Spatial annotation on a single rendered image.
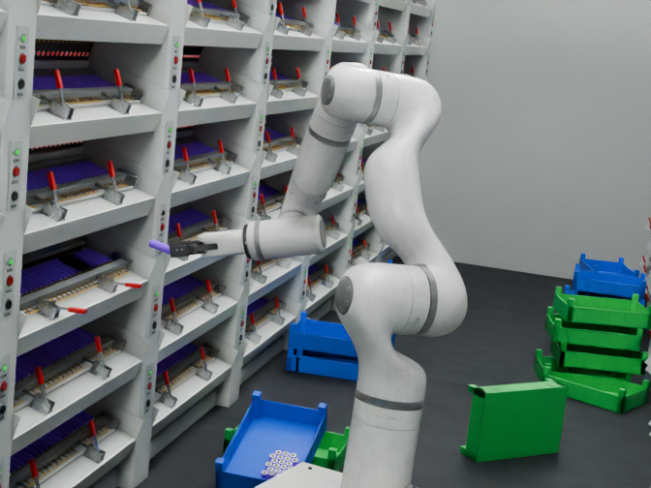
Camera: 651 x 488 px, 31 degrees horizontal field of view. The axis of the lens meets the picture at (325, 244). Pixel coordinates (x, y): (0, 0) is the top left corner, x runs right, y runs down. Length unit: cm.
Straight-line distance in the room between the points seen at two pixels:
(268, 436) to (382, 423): 110
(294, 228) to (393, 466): 64
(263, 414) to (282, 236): 81
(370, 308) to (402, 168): 28
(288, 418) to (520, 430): 68
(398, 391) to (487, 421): 131
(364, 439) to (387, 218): 38
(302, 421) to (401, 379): 115
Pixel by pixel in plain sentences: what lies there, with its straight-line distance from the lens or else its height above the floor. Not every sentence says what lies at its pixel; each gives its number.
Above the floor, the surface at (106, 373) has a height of 34.
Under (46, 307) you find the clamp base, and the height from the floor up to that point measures 54.
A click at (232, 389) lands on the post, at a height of 5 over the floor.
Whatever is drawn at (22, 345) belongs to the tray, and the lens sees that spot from 222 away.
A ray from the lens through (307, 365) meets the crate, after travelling 389.
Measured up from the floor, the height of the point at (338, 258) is 22.
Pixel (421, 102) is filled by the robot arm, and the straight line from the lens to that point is 213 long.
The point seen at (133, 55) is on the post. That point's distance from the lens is 268.
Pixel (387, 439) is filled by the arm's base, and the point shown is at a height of 46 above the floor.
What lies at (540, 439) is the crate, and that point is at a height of 5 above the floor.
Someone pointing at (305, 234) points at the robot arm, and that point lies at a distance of 242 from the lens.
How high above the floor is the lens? 112
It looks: 10 degrees down
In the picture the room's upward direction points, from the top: 6 degrees clockwise
